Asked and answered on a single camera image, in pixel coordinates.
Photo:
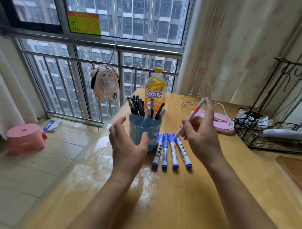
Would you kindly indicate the person's right forearm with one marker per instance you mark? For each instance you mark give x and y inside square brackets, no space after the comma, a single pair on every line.
[236,200]

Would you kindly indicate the person's left forearm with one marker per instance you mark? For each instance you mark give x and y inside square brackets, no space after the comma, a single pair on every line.
[106,203]

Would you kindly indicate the white curtain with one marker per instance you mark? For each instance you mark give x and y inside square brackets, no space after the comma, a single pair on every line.
[11,99]

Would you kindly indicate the blue plastic pen holder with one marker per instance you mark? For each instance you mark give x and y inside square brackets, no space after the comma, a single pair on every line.
[141,129]

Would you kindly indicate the black pen with clip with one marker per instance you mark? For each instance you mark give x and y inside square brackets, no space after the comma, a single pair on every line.
[160,110]

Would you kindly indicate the person's right hand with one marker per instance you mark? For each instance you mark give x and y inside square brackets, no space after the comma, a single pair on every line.
[203,139]

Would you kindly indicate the person's left thumb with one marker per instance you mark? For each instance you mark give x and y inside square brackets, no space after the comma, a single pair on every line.
[145,142]

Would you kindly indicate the person's right thumb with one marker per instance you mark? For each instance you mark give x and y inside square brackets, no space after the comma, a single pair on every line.
[192,121]

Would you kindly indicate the black metal rack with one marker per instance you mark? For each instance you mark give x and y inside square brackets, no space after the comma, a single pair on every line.
[280,77]

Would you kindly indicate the pink floral curtain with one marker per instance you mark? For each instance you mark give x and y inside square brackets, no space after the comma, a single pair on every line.
[231,47]

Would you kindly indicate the white and pink pen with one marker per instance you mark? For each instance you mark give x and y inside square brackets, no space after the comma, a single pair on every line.
[149,109]

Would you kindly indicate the blue and white book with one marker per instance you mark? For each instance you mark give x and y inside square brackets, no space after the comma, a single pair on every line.
[52,125]

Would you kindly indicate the orange drink bottle yellow cap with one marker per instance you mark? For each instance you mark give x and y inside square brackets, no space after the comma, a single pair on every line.
[155,92]

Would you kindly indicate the bunch of black pens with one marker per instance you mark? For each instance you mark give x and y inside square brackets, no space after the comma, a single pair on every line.
[135,106]

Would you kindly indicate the pink small fan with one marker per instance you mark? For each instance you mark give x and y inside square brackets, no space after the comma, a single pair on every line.
[105,82]

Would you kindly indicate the white pen with orange band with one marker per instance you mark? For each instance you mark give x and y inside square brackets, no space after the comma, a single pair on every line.
[194,112]

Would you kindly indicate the white oblong device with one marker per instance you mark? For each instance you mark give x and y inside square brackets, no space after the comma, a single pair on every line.
[282,134]

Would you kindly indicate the person's left hand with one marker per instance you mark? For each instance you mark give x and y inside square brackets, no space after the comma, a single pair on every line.
[125,151]

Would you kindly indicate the metal window railing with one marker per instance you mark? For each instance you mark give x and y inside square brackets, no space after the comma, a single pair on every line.
[75,77]

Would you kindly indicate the pink plastic case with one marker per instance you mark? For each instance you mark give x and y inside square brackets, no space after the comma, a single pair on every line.
[223,123]

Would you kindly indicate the yellow and red window sticker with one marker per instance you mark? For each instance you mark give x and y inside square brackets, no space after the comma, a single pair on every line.
[83,23]

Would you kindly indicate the blue capped whiteboard marker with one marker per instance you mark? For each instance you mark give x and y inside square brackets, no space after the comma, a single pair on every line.
[184,153]
[158,151]
[173,153]
[165,151]

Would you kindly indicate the brown notebook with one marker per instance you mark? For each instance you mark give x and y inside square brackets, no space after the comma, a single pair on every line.
[291,168]

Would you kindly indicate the thin black pen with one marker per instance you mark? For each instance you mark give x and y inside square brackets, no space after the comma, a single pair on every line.
[152,108]

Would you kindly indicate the pink plastic stool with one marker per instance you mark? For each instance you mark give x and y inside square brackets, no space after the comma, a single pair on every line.
[24,138]

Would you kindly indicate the small clear plastic lid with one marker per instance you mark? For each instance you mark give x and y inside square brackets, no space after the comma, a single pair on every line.
[78,125]

